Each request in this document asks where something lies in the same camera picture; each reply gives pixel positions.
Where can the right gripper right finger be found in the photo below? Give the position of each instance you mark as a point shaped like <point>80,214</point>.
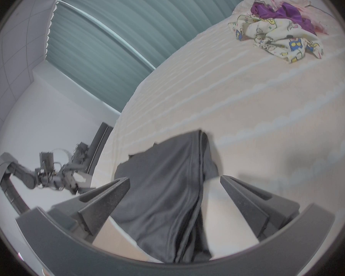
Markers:
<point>256,211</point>

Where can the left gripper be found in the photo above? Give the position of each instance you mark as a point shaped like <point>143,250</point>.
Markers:
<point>70,182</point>

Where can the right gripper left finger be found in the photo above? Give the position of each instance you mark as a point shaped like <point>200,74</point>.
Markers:
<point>92,220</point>

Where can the black T-shirt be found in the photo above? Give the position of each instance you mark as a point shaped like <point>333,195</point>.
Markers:
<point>166,188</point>

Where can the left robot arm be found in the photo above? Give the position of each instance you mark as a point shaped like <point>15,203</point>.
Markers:
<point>20,171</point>

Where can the bed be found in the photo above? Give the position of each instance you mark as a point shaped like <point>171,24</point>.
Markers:
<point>247,111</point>

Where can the blue-green curtain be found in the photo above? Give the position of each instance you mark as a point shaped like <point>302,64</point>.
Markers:
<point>161,16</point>
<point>89,62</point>

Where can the white printed garment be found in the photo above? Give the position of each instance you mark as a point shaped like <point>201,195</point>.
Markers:
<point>276,36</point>

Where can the purple satin garment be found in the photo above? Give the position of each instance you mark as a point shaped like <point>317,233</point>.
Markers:
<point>287,13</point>

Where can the pink garment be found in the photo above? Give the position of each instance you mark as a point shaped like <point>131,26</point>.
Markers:
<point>317,19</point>

